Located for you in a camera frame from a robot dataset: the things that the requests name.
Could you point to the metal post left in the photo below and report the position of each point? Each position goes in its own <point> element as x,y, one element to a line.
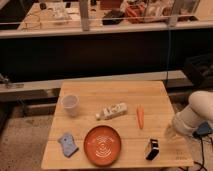
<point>83,7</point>

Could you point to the metal post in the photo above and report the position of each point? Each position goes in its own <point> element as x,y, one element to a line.
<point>174,13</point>
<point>83,7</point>

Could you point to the white plastic bottle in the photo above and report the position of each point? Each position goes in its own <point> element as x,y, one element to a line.
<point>112,111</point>

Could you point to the orange plate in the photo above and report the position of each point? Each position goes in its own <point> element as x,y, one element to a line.
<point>102,145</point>

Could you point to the wooden table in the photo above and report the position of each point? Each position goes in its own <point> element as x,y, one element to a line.
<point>96,95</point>

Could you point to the black power adapter box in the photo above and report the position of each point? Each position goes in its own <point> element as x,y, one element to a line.
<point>204,129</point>

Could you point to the blue sponge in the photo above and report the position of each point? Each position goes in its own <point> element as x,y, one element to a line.
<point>67,144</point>

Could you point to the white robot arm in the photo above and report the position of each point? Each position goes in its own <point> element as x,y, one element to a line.
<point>198,110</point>

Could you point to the metal post right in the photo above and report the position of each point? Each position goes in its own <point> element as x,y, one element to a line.
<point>174,13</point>

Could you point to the orange carrot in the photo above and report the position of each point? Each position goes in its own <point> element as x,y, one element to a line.
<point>140,116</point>

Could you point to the orange tool on bench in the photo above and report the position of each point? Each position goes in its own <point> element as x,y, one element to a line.
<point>134,13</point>

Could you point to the black white eraser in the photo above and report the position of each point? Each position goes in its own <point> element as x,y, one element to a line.
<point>152,149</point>

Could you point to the black bag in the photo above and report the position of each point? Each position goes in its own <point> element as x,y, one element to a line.
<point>112,17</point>

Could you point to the clear plastic cup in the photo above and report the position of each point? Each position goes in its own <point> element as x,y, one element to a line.
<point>70,104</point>

